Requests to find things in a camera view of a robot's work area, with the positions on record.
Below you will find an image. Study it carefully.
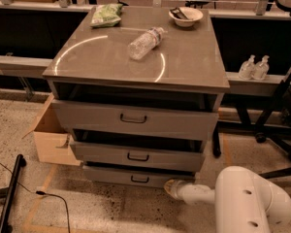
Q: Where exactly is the grey bottom drawer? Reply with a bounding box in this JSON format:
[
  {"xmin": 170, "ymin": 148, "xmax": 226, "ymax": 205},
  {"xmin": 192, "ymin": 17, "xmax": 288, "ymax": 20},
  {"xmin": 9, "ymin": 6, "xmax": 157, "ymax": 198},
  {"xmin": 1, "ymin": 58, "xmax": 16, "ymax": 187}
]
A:
[{"xmin": 83, "ymin": 162, "xmax": 195, "ymax": 188}]

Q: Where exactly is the grey drawer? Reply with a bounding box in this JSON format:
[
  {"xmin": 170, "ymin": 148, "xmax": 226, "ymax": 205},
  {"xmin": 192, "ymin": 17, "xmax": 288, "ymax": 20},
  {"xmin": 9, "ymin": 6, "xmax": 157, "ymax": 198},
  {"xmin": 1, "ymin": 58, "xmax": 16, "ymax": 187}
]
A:
[
  {"xmin": 70, "ymin": 141, "xmax": 205, "ymax": 172},
  {"xmin": 51, "ymin": 99, "xmax": 218, "ymax": 141},
  {"xmin": 83, "ymin": 162, "xmax": 195, "ymax": 188}
]

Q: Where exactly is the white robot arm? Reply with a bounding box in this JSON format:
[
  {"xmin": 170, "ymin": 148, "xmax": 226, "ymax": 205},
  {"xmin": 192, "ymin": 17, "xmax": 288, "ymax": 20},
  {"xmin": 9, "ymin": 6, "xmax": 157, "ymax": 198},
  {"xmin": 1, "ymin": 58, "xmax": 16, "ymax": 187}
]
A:
[{"xmin": 164, "ymin": 166, "xmax": 291, "ymax": 233}]

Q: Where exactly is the grey middle drawer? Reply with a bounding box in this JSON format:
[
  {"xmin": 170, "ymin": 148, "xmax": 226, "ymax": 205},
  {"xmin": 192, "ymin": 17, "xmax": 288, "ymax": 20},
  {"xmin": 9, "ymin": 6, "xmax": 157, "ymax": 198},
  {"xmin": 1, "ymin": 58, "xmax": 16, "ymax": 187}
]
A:
[{"xmin": 70, "ymin": 141, "xmax": 205, "ymax": 172}]

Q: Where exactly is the grey top drawer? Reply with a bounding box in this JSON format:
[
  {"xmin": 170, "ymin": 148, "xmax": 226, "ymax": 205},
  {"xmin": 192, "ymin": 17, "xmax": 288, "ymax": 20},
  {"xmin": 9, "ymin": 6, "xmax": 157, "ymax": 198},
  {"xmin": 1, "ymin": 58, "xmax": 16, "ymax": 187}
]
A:
[{"xmin": 51, "ymin": 99, "xmax": 218, "ymax": 141}]

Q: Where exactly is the grey drawer cabinet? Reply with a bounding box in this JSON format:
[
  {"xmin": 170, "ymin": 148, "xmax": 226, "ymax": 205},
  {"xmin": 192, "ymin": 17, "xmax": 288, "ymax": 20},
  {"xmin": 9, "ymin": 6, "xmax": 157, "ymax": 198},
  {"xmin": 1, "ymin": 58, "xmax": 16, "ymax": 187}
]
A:
[{"xmin": 44, "ymin": 7, "xmax": 230, "ymax": 182}]

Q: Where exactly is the cardboard box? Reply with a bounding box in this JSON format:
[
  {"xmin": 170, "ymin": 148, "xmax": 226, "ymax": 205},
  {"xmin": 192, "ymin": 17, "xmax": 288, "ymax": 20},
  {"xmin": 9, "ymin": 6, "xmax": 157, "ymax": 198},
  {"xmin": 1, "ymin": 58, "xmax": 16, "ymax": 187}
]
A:
[{"xmin": 24, "ymin": 94, "xmax": 81, "ymax": 166}]

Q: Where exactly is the black office chair base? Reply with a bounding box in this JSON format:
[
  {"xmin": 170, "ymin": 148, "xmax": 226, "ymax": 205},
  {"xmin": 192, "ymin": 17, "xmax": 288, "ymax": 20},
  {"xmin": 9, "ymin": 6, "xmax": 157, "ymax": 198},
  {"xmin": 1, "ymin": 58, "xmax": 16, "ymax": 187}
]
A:
[{"xmin": 255, "ymin": 67, "xmax": 291, "ymax": 179}]

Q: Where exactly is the left sanitizer pump bottle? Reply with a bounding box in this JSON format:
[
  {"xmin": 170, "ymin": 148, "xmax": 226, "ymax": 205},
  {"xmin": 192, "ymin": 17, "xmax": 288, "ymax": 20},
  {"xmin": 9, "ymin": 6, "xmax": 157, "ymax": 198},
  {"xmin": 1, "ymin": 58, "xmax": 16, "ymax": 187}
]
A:
[{"xmin": 239, "ymin": 55, "xmax": 255, "ymax": 80}]

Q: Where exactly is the clear plastic water bottle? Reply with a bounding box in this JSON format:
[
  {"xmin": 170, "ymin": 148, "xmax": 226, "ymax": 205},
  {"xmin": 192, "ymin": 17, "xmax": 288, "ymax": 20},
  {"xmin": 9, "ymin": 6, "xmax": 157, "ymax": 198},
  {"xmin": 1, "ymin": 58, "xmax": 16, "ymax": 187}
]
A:
[{"xmin": 128, "ymin": 27, "xmax": 165, "ymax": 60}]

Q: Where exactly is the black stand leg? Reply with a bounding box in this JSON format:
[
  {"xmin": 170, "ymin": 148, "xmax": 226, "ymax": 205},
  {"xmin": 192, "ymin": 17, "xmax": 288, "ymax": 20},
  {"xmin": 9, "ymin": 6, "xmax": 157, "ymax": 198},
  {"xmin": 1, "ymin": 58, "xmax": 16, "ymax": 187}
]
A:
[{"xmin": 0, "ymin": 154, "xmax": 26, "ymax": 233}]

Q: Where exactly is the white bowl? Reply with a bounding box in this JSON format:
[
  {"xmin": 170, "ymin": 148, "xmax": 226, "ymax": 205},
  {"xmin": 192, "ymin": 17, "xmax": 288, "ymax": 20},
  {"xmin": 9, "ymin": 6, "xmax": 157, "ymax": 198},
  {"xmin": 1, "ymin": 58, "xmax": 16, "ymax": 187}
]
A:
[{"xmin": 169, "ymin": 7, "xmax": 204, "ymax": 28}]

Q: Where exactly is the dark object in bowl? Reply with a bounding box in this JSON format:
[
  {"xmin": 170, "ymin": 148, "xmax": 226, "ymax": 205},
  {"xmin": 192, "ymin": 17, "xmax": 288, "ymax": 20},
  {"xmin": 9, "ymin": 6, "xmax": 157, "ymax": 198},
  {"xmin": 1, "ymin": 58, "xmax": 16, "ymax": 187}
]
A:
[{"xmin": 171, "ymin": 8, "xmax": 188, "ymax": 20}]

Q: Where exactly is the green snack bag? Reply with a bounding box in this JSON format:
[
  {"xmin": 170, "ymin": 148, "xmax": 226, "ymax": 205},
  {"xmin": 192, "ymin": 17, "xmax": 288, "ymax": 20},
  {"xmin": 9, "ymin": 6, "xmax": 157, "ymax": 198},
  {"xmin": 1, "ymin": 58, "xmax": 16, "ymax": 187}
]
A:
[{"xmin": 90, "ymin": 4, "xmax": 123, "ymax": 27}]

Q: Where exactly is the black floor cable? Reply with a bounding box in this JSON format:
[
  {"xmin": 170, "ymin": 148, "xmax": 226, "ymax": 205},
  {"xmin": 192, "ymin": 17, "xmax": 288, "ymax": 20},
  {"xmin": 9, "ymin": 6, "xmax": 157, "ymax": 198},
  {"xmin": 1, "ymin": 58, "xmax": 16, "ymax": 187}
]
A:
[{"xmin": 0, "ymin": 153, "xmax": 72, "ymax": 233}]

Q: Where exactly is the grey metal shelf rail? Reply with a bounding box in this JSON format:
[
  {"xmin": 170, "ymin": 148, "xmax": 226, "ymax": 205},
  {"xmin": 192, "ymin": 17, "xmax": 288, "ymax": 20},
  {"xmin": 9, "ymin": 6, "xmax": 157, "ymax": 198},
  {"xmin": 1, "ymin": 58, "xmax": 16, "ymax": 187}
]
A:
[{"xmin": 0, "ymin": 55, "xmax": 51, "ymax": 79}]

